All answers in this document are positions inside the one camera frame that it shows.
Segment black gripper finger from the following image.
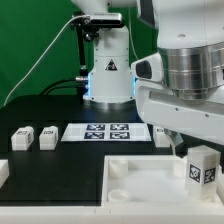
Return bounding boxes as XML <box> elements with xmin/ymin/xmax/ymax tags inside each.
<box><xmin>165</xmin><ymin>129</ymin><xmax>183</xmax><ymax>154</ymax></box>

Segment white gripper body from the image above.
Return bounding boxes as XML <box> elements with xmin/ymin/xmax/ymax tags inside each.
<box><xmin>136</xmin><ymin>81</ymin><xmax>224</xmax><ymax>145</ymax></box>

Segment white square tabletop tray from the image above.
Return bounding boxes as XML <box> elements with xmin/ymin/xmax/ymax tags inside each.
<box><xmin>102</xmin><ymin>155</ymin><xmax>224</xmax><ymax>207</ymax></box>

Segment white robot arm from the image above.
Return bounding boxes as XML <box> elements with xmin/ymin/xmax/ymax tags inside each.
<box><xmin>71</xmin><ymin>0</ymin><xmax>224</xmax><ymax>145</ymax></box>

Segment white marker sheet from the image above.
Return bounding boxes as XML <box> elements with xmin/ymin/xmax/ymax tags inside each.
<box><xmin>62</xmin><ymin>123</ymin><xmax>151</xmax><ymax>142</ymax></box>

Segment black base cables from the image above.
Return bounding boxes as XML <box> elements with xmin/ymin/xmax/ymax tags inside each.
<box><xmin>39</xmin><ymin>77</ymin><xmax>88</xmax><ymax>96</ymax></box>

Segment white front wall strip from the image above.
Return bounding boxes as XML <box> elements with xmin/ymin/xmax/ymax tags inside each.
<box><xmin>0</xmin><ymin>207</ymin><xmax>224</xmax><ymax>224</ymax></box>

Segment grey mounted camera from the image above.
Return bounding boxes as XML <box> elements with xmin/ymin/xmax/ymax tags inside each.
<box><xmin>90</xmin><ymin>13</ymin><xmax>122</xmax><ymax>28</ymax></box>

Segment black camera stand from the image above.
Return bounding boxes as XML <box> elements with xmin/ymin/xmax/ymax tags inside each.
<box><xmin>70</xmin><ymin>11</ymin><xmax>99</xmax><ymax>77</ymax></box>

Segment white cable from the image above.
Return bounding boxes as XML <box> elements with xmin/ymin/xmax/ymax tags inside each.
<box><xmin>3</xmin><ymin>16</ymin><xmax>81</xmax><ymax>107</ymax></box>

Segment white left wall block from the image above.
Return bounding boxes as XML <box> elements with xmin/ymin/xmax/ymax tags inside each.
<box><xmin>0</xmin><ymin>160</ymin><xmax>9</xmax><ymax>188</ymax></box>

